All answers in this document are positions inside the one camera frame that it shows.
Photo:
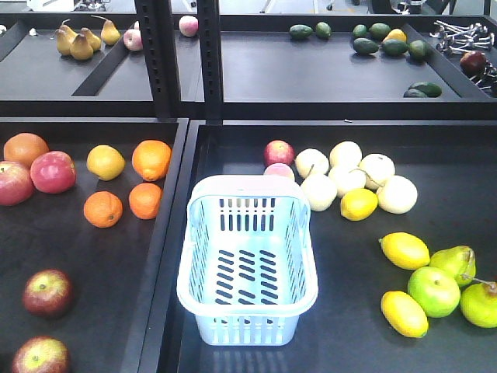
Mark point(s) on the green apple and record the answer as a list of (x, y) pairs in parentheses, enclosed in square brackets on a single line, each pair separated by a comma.
[(435, 291)]

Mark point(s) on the pink red smooth apple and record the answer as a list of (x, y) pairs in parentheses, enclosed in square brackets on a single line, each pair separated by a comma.
[(53, 172)]

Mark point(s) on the pale peach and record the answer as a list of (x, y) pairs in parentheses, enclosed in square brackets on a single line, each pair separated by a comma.
[(280, 169)]

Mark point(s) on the large orange with nub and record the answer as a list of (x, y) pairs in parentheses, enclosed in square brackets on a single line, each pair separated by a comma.
[(151, 159)]

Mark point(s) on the light blue plastic basket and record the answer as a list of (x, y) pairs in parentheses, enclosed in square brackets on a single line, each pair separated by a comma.
[(247, 269)]

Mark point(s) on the yellow lemon front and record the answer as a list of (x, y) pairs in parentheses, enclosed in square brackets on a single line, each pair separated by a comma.
[(404, 314)]

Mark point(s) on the yellow lemon right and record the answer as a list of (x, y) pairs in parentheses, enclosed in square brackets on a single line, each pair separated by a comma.
[(405, 250)]

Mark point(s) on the red apple near pears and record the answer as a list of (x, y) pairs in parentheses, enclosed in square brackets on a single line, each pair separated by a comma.
[(278, 151)]

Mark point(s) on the dark red apple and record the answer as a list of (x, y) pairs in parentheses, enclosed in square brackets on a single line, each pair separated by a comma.
[(42, 354), (48, 294)]

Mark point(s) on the yellow lemon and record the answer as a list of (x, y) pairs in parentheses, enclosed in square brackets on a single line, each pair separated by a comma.
[(404, 314), (405, 250), (358, 204)]

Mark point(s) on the black shelf upright post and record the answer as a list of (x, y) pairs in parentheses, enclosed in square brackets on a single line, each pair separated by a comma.
[(157, 32)]

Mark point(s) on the large round orange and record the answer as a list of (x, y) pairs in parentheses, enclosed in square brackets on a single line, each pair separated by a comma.
[(24, 148)]

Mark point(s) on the white pear front left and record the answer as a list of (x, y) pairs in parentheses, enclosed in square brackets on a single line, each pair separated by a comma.
[(320, 191)]

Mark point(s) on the small orange mandarin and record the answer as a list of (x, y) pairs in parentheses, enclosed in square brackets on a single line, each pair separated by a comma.
[(103, 209), (144, 200)]

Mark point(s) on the small orange mandarin right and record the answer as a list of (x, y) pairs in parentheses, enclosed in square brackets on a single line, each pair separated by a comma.
[(144, 200)]

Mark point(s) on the green pear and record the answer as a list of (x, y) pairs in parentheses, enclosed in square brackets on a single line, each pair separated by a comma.
[(478, 302), (459, 262)]

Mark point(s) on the white pear right rear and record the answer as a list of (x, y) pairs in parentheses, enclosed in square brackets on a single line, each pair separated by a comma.
[(378, 168)]

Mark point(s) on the white pear front right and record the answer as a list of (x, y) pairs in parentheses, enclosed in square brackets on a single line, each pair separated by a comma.
[(398, 195)]

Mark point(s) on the wood and black display stand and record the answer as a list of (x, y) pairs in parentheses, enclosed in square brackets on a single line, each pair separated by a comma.
[(437, 126)]

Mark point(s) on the yellow orange fruit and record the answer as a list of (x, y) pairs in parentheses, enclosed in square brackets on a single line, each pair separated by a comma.
[(105, 162)]

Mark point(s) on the green pear front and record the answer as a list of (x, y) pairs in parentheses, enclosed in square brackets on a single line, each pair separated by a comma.
[(478, 302)]

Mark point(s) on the white pear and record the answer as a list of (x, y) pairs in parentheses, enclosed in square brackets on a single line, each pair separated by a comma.
[(378, 168), (398, 195), (311, 161), (347, 178), (320, 191), (345, 153)]

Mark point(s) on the yellow lemon centre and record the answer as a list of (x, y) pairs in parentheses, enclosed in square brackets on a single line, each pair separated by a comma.
[(358, 204)]

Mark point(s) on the white pear middle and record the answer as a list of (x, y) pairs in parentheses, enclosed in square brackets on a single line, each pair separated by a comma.
[(347, 178)]

